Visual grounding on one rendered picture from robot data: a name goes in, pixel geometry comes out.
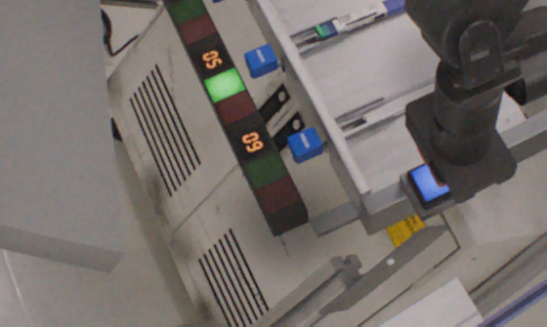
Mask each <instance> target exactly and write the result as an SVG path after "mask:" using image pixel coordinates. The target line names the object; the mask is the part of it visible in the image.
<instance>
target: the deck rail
mask: <svg viewBox="0 0 547 327"><path fill-rule="evenodd" d="M500 136H501V138H502V139H503V141H504V143H505V144H506V145H507V148H508V149H509V151H510V152H511V154H512V155H513V157H514V159H515V161H516V162H517V164H518V163H520V162H521V161H524V160H526V159H527V158H529V157H531V156H532V155H534V154H537V153H539V152H542V151H543V150H545V149H547V109H546V110H545V111H543V112H541V113H539V114H537V115H534V116H532V117H530V118H529V119H527V120H526V121H523V122H521V123H520V124H518V125H515V126H514V127H512V128H510V129H508V130H506V131H505V130H504V131H502V132H500ZM414 215H416V213H415V211H414V209H413V207H412V205H411V204H410V202H409V198H408V196H407V195H406V193H405V191H404V189H403V188H402V186H401V184H400V181H398V182H396V183H394V184H390V185H388V186H386V187H384V188H381V189H379V190H378V191H376V192H373V193H371V194H369V195H367V196H365V197H362V199H361V212H360V222H361V224H362V226H363V227H364V229H365V231H366V233H367V235H368V236H370V235H372V234H375V233H377V232H379V231H381V230H383V229H386V228H388V227H390V226H392V225H396V224H398V223H399V222H401V221H403V220H406V219H408V218H410V217H412V216H414Z"/></svg>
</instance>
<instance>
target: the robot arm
mask: <svg viewBox="0 0 547 327"><path fill-rule="evenodd" d="M529 1H530V0H404V4H405V9H406V12H407V14H408V16H409V17H410V19H411V20H412V21H413V22H414V23H415V24H416V25H417V27H418V28H419V29H420V31H421V36H422V39H423V40H424V41H425V42H426V43H427V45H428V46H429V47H430V48H431V49H432V51H433V52H434V53H435V54H436V55H437V56H438V57H439V58H440V60H439V62H438V67H437V70H436V78H435V88H434V91H433V92H430V93H428V94H426V95H423V96H421V97H419V98H417V99H415V100H413V101H411V102H408V103H407V104H406V105H405V113H404V115H405V121H404V125H405V128H406V129H407V131H408V133H409V134H410V136H411V137H412V138H413V140H414V142H415V143H416V145H417V150H418V152H419V153H420V154H419V155H420V157H421V159H422V160H423V162H424V164H425V165H426V166H427V167H428V168H429V169H430V170H429V171H430V173H431V175H432V177H433V178H434V180H435V183H436V185H437V187H438V188H440V187H443V186H446V185H447V186H448V189H449V191H450V192H451V194H452V196H453V197H454V202H455V203H456V204H462V203H464V202H466V201H469V200H470V199H472V198H474V197H475V194H476V193H478V192H480V191H482V190H484V189H486V188H488V187H490V186H491V185H493V184H497V185H500V184H504V183H505V182H507V181H509V180H511V179H512V178H513V177H514V176H515V174H516V171H517V168H518V164H517V162H516V161H515V159H514V157H513V155H512V154H511V152H510V151H509V149H508V148H507V145H506V144H505V143H504V141H503V139H502V138H501V136H500V133H499V132H498V130H497V129H496V124H497V120H498V116H499V109H500V105H501V103H502V99H503V91H504V92H505V94H506V95H507V96H508V97H510V98H511V99H512V100H513V101H514V102H515V103H516V104H517V105H519V106H525V105H526V104H529V103H530V102H534V101H535V100H538V99H541V98H544V97H545V96H547V6H546V5H542V6H539V7H537V8H536V7H534V8H532V9H529V10H524V11H523V9H524V8H525V6H526V4H527V2H529Z"/></svg>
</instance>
